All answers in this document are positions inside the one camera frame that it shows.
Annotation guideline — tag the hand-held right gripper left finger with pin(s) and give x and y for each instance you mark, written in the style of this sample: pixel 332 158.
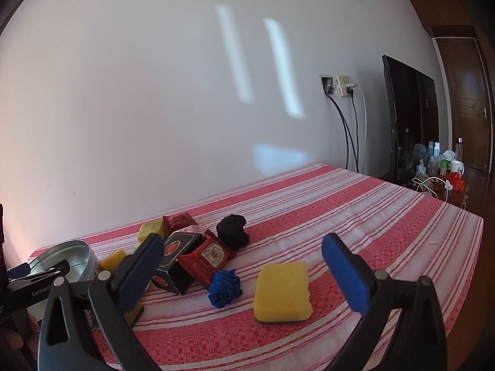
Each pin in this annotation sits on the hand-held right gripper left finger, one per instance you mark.
pixel 138 276

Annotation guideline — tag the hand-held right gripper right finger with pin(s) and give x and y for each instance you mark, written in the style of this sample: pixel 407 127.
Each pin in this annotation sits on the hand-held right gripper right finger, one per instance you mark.
pixel 346 274

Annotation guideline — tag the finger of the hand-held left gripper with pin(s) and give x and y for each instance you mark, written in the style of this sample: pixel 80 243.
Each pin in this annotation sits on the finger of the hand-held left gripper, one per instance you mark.
pixel 54 267
pixel 34 293

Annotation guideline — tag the round metal tin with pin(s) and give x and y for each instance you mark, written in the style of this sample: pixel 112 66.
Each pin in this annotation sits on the round metal tin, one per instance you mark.
pixel 65 257

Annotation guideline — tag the pale yellow-green sponge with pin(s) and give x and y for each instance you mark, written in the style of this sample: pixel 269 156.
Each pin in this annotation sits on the pale yellow-green sponge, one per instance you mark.
pixel 149 230

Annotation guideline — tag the large yellow sponge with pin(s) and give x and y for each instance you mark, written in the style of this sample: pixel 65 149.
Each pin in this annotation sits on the large yellow sponge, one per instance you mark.
pixel 284 291

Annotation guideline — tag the dark red snack packet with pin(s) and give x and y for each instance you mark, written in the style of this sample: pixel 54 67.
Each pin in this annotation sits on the dark red snack packet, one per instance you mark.
pixel 180 222

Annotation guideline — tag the red snack packet white label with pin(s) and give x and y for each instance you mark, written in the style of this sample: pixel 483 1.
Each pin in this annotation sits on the red snack packet white label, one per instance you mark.
pixel 209 257

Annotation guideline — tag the blue cloth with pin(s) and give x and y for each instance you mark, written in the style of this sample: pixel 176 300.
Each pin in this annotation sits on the blue cloth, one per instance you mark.
pixel 224 288

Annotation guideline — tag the black sock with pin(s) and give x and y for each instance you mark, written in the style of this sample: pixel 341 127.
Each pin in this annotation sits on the black sock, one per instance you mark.
pixel 232 232

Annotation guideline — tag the red striped cloth desktop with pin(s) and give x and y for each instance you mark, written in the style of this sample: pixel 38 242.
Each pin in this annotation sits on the red striped cloth desktop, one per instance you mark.
pixel 348 208

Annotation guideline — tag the person's left hand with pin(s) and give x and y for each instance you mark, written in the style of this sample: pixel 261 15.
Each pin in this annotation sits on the person's left hand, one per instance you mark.
pixel 33 322

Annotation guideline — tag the black box red label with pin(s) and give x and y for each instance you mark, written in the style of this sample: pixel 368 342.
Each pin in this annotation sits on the black box red label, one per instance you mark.
pixel 176 274

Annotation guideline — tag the grey plastic bag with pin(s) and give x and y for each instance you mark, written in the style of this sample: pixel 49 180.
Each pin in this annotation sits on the grey plastic bag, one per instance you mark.
pixel 421 153

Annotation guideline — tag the red plastic bag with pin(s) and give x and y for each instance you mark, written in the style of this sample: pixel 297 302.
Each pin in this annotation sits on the red plastic bag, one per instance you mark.
pixel 454 181

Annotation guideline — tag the clear plastic bottle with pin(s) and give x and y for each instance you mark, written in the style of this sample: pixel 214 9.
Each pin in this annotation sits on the clear plastic bottle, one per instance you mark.
pixel 430 148
pixel 437 150

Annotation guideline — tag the white mug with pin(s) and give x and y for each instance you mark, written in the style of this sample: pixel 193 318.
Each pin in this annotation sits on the white mug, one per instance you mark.
pixel 456 167

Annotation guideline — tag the black television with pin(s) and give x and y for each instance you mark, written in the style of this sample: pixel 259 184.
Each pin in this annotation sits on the black television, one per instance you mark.
pixel 410 123

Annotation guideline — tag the dark wooden door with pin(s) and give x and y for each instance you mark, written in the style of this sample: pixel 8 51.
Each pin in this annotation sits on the dark wooden door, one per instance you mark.
pixel 468 104

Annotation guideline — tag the white wall socket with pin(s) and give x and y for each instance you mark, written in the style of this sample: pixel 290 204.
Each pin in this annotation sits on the white wall socket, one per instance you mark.
pixel 342 85

